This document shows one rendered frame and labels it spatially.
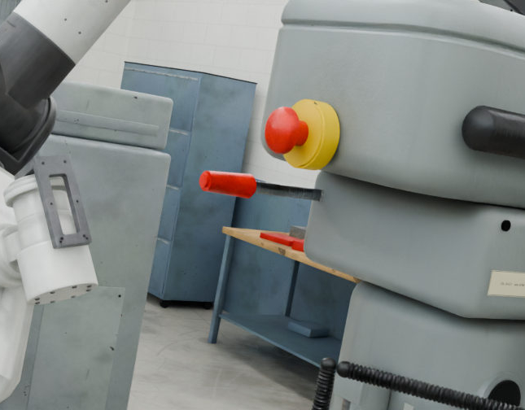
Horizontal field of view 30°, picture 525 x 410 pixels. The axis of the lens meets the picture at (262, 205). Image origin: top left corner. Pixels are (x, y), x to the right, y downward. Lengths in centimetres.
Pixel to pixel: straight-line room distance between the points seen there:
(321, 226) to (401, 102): 24
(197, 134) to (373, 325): 727
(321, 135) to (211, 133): 746
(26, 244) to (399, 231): 34
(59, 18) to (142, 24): 956
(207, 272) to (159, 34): 290
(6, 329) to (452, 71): 49
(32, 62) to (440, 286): 51
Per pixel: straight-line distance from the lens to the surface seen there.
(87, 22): 112
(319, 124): 83
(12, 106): 111
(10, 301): 100
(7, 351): 98
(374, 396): 95
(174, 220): 826
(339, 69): 86
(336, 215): 98
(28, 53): 111
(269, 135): 84
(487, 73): 81
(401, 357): 96
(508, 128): 78
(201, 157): 827
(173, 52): 1001
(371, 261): 94
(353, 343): 101
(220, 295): 743
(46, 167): 92
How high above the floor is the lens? 177
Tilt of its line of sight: 5 degrees down
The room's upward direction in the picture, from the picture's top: 10 degrees clockwise
